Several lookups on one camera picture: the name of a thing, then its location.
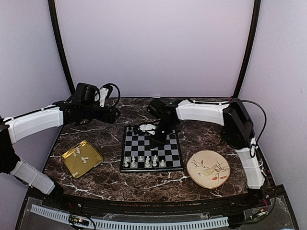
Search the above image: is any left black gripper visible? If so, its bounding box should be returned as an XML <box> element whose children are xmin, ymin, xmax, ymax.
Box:
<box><xmin>81</xmin><ymin>103</ymin><xmax>120</xmax><ymax>124</ymax></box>

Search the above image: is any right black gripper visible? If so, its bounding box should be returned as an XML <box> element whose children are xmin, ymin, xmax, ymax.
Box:
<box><xmin>149</xmin><ymin>119</ymin><xmax>176</xmax><ymax>149</ymax></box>

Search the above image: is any gold square tray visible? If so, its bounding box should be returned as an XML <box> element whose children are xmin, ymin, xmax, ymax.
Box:
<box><xmin>62</xmin><ymin>140</ymin><xmax>103</xmax><ymax>179</ymax></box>

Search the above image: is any black grey chessboard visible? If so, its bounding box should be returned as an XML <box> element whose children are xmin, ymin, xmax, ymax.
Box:
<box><xmin>120</xmin><ymin>126</ymin><xmax>183</xmax><ymax>173</ymax></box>

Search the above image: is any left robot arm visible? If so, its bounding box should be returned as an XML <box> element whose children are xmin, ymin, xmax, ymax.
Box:
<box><xmin>0</xmin><ymin>83</ymin><xmax>120</xmax><ymax>209</ymax></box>

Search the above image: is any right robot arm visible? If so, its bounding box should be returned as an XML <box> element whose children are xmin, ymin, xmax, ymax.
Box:
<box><xmin>139</xmin><ymin>98</ymin><xmax>265</xmax><ymax>208</ymax></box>

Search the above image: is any cream plate with bird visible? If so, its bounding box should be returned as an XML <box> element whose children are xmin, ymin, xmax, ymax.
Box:
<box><xmin>187</xmin><ymin>150</ymin><xmax>231</xmax><ymax>189</ymax></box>

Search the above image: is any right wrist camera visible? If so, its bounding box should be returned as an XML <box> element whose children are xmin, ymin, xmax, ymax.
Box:
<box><xmin>138</xmin><ymin>124</ymin><xmax>156</xmax><ymax>135</ymax></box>

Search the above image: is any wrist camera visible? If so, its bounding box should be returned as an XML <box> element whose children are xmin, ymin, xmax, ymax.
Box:
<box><xmin>138</xmin><ymin>124</ymin><xmax>156</xmax><ymax>135</ymax></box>
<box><xmin>99</xmin><ymin>83</ymin><xmax>113</xmax><ymax>107</ymax></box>

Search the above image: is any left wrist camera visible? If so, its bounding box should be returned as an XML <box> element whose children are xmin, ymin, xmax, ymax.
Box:
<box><xmin>99</xmin><ymin>83</ymin><xmax>113</xmax><ymax>107</ymax></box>

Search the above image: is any left black frame post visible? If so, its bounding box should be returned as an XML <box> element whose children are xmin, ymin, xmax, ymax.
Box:
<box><xmin>47</xmin><ymin>0</ymin><xmax>75</xmax><ymax>94</ymax></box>

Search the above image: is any black frame post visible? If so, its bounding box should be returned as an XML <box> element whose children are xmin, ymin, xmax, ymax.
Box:
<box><xmin>47</xmin><ymin>0</ymin><xmax>75</xmax><ymax>94</ymax></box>
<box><xmin>233</xmin><ymin>0</ymin><xmax>261</xmax><ymax>98</ymax></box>

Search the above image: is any white slotted cable duct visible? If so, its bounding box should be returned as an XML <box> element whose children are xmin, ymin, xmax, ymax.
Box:
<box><xmin>30</xmin><ymin>205</ymin><xmax>229</xmax><ymax>230</ymax></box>

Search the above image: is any right black frame post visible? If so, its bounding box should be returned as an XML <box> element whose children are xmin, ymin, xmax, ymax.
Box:
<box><xmin>233</xmin><ymin>0</ymin><xmax>261</xmax><ymax>98</ymax></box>

